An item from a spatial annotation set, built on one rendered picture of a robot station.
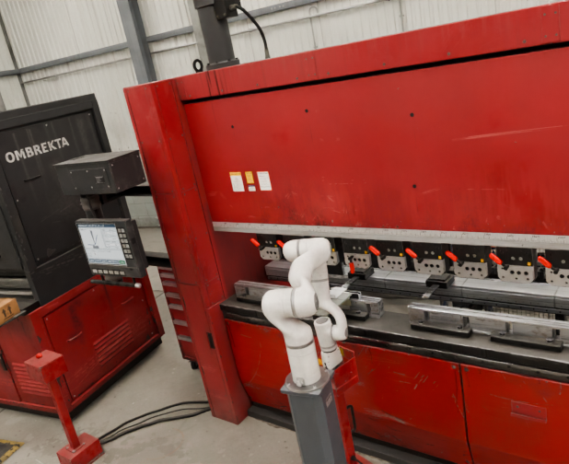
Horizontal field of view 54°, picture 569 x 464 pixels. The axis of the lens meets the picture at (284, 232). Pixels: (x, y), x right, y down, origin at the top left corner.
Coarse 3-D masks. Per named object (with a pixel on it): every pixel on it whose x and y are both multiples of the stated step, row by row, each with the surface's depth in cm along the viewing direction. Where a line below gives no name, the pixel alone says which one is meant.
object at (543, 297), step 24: (288, 264) 370; (360, 288) 334; (384, 288) 324; (408, 288) 313; (456, 288) 295; (480, 288) 287; (504, 288) 281; (528, 288) 276; (552, 288) 272; (552, 312) 269
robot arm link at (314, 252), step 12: (300, 240) 255; (312, 240) 252; (324, 240) 251; (300, 252) 252; (312, 252) 245; (324, 252) 248; (300, 264) 238; (312, 264) 242; (288, 276) 237; (300, 276) 230; (300, 288) 221; (312, 288) 222; (300, 300) 217; (312, 300) 217; (300, 312) 218; (312, 312) 218
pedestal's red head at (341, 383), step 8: (344, 352) 285; (352, 352) 280; (352, 360) 280; (336, 368) 273; (344, 368) 277; (352, 368) 281; (336, 376) 274; (344, 376) 278; (352, 376) 281; (336, 384) 275; (344, 384) 278; (352, 384) 282; (336, 392) 276
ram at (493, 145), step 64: (448, 64) 229; (512, 64) 214; (192, 128) 330; (256, 128) 302; (320, 128) 277; (384, 128) 256; (448, 128) 238; (512, 128) 223; (256, 192) 319; (320, 192) 291; (384, 192) 268; (448, 192) 249; (512, 192) 232
